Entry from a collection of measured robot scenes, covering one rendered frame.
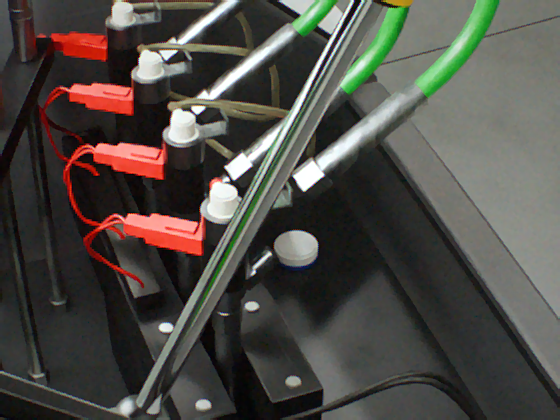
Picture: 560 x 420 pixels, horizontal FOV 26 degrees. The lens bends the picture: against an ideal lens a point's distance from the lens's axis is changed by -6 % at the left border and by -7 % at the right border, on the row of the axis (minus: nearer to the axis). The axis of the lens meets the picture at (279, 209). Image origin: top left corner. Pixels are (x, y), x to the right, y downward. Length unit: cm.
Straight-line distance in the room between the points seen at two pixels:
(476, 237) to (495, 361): 10
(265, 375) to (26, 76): 28
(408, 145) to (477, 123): 168
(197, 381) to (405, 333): 30
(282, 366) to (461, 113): 198
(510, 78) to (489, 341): 199
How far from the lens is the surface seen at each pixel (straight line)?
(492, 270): 97
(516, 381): 96
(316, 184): 76
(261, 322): 87
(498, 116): 280
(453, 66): 76
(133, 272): 89
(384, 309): 110
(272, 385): 83
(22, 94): 90
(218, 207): 75
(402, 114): 76
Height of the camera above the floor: 160
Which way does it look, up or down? 40 degrees down
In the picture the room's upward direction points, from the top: 1 degrees clockwise
